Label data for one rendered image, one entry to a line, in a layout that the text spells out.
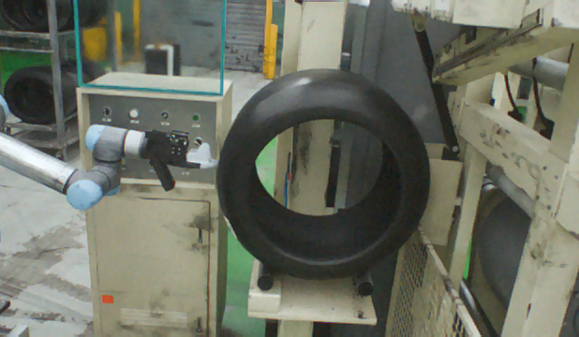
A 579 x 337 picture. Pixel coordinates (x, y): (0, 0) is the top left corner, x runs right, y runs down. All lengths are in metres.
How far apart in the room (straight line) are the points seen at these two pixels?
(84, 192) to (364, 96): 0.73
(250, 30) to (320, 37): 8.99
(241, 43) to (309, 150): 9.02
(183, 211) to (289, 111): 0.97
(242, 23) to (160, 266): 8.66
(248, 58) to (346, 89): 9.37
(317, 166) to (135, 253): 0.93
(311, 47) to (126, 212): 1.04
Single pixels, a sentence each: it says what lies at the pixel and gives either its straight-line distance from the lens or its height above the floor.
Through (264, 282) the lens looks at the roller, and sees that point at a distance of 1.46.
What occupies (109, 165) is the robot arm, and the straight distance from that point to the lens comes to 1.49.
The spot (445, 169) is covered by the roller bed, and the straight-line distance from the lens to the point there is 1.70.
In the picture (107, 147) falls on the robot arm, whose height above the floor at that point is 1.24.
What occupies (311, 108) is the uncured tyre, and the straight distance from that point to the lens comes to 1.27.
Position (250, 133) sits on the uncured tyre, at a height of 1.33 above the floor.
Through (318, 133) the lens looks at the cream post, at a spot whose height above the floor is 1.24.
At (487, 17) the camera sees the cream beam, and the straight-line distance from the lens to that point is 1.06.
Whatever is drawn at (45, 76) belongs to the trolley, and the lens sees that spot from 4.99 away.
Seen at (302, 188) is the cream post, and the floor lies 1.05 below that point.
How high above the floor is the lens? 1.68
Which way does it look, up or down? 20 degrees down
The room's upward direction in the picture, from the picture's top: 4 degrees clockwise
